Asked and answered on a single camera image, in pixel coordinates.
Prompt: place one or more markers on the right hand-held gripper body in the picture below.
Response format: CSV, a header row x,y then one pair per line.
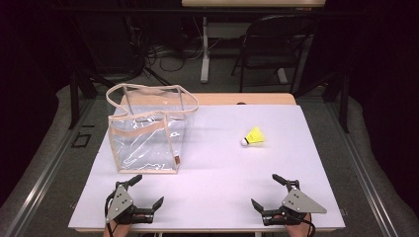
x,y
298,204

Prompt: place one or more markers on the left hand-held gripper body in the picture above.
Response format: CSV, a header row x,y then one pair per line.
x,y
119,202

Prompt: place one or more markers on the clear tote bag beige trim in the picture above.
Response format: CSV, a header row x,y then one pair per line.
x,y
148,144

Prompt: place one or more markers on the yellow shuttlecock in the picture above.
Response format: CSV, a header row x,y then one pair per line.
x,y
254,136

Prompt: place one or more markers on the person's right hand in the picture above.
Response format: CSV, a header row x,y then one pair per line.
x,y
297,227

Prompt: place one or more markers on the person's left hand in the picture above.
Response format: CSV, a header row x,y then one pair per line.
x,y
116,229

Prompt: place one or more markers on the white table sheet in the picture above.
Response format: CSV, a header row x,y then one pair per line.
x,y
224,184

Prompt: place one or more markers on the black metal stand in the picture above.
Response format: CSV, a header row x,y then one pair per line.
x,y
74,98
344,102

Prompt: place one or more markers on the black folding chair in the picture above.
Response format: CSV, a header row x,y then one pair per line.
x,y
270,46

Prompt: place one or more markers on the white-legged desk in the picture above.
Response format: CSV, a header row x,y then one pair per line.
x,y
205,49

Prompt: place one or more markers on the metal floor rail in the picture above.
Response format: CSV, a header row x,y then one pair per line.
x,y
365,171
42,171

